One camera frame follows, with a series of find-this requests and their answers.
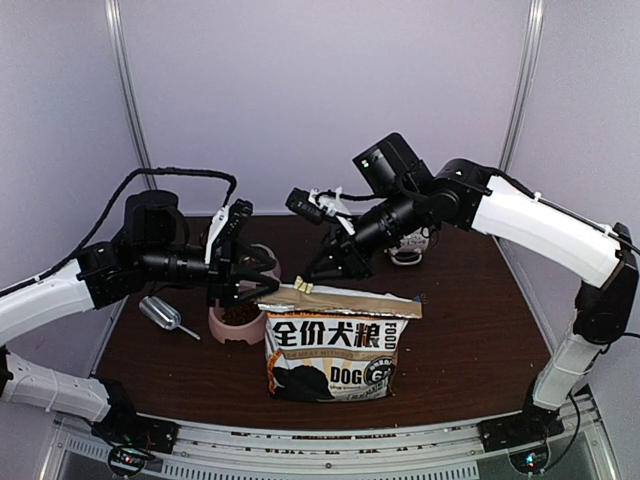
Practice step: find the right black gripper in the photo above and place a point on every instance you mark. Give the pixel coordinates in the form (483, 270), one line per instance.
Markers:
(359, 265)

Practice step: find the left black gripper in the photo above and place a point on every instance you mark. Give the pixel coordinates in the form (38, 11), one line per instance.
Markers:
(224, 257)

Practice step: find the yellow binder clip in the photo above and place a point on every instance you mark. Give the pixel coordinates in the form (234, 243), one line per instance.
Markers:
(303, 286)

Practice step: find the pink double pet bowl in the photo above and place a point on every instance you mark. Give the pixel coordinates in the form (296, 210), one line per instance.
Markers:
(252, 333)

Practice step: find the dog food bag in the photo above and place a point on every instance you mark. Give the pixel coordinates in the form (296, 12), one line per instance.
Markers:
(333, 344)

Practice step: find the metal scoop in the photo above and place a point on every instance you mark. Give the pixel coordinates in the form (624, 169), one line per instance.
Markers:
(164, 315)

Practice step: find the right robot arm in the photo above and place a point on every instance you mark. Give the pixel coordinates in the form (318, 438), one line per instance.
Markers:
(473, 197)

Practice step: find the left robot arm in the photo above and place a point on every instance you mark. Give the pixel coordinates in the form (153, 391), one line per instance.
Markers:
(152, 246)

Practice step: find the dog food kibble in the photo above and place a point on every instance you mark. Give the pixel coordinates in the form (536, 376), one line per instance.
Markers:
(240, 315)

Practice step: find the steel bowl insert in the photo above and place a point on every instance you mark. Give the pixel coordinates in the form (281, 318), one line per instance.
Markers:
(258, 258)

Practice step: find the patterned ceramic mug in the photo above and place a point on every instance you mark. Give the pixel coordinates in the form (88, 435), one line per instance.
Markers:
(410, 251)

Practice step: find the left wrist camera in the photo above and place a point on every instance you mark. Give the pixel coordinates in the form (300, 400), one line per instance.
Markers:
(226, 224)

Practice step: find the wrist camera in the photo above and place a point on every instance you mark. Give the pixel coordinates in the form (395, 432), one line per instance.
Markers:
(226, 224)
(317, 207)

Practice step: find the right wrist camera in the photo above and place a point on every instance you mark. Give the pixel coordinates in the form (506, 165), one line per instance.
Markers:
(317, 207)

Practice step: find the front aluminium rail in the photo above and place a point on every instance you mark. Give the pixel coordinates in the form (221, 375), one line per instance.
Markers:
(439, 451)

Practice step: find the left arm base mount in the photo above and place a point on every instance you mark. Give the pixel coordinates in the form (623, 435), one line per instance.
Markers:
(134, 439)

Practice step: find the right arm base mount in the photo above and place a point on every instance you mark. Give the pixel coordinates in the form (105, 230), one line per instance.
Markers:
(524, 436)

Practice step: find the right aluminium frame post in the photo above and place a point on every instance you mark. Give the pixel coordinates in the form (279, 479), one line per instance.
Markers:
(528, 63)

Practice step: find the aluminium frame post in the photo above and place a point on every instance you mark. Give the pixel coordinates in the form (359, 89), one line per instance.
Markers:
(118, 42)
(528, 63)

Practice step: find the left aluminium frame post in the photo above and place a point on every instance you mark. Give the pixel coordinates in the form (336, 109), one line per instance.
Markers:
(118, 42)

